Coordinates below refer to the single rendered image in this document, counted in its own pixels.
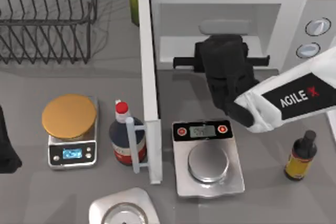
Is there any white microwave door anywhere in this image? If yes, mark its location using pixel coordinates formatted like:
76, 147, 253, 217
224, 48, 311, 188
138, 0, 163, 185

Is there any small round microwave knob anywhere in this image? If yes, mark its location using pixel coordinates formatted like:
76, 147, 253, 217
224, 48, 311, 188
296, 42, 321, 59

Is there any pale microwave oven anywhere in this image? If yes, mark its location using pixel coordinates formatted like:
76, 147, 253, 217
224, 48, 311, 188
145, 0, 336, 78

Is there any large round microwave knob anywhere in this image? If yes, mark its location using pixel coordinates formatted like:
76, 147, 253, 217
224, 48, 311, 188
304, 17, 332, 37

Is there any dark bottle with red cap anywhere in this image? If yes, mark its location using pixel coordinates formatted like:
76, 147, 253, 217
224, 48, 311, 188
108, 99, 147, 167

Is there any silver scale with round plate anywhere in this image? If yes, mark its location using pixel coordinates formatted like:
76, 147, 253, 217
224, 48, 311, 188
172, 120, 246, 199

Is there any dark bottle with yellow label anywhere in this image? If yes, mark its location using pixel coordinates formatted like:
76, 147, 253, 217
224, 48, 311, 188
284, 130, 318, 182

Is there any scale with gold plate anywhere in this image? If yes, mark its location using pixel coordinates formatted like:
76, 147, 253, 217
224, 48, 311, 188
41, 93, 99, 170

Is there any pale blue door handle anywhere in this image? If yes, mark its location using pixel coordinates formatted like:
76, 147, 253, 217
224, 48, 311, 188
125, 116, 149, 174

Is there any dark wire dish rack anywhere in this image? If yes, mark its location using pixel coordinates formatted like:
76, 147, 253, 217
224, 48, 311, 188
0, 0, 100, 65

